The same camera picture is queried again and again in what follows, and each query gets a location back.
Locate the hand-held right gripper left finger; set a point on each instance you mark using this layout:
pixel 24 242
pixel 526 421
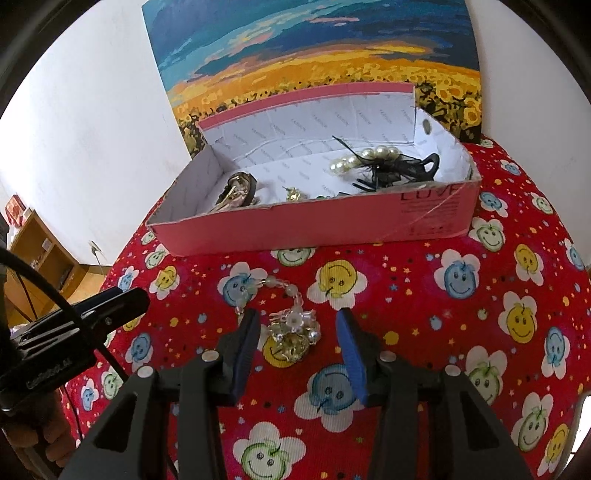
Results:
pixel 247 341

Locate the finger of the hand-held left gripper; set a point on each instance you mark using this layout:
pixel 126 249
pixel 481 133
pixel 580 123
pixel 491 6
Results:
pixel 120 307
pixel 107 293

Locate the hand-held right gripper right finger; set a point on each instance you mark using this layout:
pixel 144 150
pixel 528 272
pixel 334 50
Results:
pixel 351 350

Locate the pink cardboard box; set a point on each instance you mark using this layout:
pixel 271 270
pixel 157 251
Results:
pixel 300 226

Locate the small gold earring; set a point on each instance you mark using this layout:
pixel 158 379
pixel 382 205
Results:
pixel 293 194

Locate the red face wristwatch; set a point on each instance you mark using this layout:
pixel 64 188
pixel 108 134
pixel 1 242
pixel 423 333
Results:
pixel 240 184

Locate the black feather hair clip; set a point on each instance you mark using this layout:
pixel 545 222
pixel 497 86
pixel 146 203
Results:
pixel 397 170

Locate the person's left hand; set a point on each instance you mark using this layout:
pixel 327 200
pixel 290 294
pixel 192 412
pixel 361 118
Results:
pixel 41 438

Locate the wooden shelf unit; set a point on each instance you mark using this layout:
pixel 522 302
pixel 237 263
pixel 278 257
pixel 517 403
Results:
pixel 55 263

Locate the red smiley flower tablecloth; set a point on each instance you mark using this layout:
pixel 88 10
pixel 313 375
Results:
pixel 415 286

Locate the red box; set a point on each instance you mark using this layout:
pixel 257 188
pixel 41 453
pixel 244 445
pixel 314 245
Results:
pixel 14 210

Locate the sunflower field painting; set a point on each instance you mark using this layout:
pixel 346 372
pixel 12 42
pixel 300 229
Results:
pixel 300 46

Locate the white wall socket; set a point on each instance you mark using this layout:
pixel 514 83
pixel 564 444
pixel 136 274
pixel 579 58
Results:
pixel 94 248

